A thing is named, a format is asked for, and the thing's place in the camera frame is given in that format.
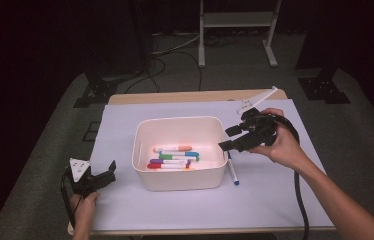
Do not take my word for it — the dark cabinet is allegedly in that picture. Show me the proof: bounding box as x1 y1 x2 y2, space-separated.
84 0 153 79

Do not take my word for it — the purple marker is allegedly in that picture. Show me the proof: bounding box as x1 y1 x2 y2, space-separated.
149 158 193 165

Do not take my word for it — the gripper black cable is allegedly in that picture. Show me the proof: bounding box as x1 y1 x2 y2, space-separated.
60 171 78 230
264 114 310 240

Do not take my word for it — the person's right hand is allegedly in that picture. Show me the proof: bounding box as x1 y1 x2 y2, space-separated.
248 107 309 171

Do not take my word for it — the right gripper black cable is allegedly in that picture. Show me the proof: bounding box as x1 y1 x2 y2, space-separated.
264 114 310 240

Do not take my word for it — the light green marker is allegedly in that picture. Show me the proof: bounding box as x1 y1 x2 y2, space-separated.
158 154 200 162

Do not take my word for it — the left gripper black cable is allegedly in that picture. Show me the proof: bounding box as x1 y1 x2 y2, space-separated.
60 171 78 230

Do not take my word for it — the person's left hand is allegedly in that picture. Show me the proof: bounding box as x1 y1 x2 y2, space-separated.
70 190 101 230

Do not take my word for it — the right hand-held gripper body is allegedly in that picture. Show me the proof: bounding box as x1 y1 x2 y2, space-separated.
236 85 279 148

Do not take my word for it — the white metal stand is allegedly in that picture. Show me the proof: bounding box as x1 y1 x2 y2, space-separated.
197 0 283 69

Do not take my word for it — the black floor cable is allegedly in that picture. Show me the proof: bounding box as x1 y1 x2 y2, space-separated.
171 49 204 93
124 56 168 94

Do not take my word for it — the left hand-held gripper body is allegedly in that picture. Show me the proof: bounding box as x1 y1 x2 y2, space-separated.
64 157 103 198

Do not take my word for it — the white floor cable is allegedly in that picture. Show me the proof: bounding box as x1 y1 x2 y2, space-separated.
151 33 206 56

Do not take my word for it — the light purple table mat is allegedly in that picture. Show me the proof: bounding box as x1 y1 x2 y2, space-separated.
89 98 334 232

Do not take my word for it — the peach marker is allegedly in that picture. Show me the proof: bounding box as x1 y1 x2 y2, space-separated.
152 145 193 154

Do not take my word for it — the white plastic bin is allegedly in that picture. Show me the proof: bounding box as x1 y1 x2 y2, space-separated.
131 115 229 192

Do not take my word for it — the dark blue marker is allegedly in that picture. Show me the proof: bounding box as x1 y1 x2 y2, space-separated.
226 150 240 186

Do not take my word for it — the orange marker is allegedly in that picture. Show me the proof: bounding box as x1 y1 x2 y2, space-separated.
156 166 195 172

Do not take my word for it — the black stand base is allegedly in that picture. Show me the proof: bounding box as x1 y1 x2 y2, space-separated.
73 71 120 109

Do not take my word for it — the light blue marker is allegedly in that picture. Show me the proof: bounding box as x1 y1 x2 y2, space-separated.
159 151 200 158

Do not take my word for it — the red marker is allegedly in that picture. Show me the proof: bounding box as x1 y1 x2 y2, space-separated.
146 162 191 169

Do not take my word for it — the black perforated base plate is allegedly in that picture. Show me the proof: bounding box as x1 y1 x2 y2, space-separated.
297 68 352 105

